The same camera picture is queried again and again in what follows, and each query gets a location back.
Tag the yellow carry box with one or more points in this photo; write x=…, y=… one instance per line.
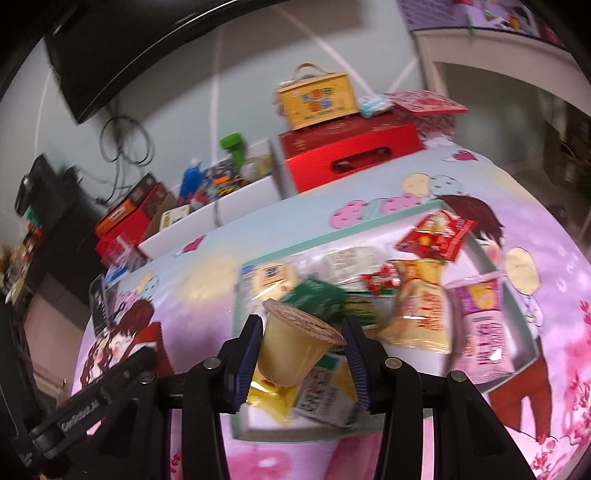
x=318, y=104

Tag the yellow packet with white label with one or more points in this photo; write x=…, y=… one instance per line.
x=323, y=397

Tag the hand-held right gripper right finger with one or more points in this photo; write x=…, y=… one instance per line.
x=358, y=364

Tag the red snack packet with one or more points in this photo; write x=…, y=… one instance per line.
x=436, y=237

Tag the green carton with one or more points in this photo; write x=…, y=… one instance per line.
x=318, y=297

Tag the green white snack packet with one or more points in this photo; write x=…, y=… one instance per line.
x=364, y=309

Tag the pink snack packet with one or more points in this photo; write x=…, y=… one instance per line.
x=485, y=332

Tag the clear plastic box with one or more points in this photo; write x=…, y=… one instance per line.
x=123, y=254

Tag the white shelf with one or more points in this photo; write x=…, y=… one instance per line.
x=461, y=46

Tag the red flat box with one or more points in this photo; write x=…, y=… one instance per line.
x=138, y=226

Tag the colourful toy car pack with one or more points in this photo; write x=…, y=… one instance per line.
x=221, y=180

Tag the printed cartoon blanket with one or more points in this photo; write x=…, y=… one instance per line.
x=554, y=277

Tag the black sparkly phone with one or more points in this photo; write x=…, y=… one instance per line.
x=100, y=304

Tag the large yellow bread packet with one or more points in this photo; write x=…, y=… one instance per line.
x=420, y=309

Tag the red carton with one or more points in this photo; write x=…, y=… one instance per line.
x=152, y=337

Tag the black television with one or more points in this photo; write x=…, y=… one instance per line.
x=138, y=46

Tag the clear round container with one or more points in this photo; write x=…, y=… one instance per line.
x=258, y=168

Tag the white tray with teal rim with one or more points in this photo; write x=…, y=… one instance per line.
x=277, y=427

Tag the blue white tissue pack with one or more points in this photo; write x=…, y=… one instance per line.
x=115, y=274

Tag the small red candy packet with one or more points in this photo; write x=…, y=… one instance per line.
x=378, y=281

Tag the red patterned bag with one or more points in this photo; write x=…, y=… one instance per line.
x=425, y=102

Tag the light blue packet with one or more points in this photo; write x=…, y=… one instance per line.
x=375, y=106

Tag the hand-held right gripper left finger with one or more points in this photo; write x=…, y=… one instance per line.
x=247, y=355

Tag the purple plastic basket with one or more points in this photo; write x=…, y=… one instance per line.
x=429, y=11

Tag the small white printed box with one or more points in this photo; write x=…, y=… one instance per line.
x=175, y=218

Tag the pudding cup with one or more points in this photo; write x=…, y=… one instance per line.
x=295, y=346

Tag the black furniture unit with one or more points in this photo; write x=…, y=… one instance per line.
x=51, y=230

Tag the orange black box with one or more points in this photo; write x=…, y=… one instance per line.
x=124, y=205

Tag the blue plastic bag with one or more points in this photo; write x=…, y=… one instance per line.
x=190, y=182

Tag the white cardboard box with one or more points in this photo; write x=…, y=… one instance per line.
x=240, y=203

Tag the yellow clear snack packet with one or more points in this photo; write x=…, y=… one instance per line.
x=272, y=399

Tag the green dumbbell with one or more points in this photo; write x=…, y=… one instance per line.
x=235, y=150

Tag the red gift box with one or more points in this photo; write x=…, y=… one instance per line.
x=323, y=157

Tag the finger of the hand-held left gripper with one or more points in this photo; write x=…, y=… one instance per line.
x=138, y=362

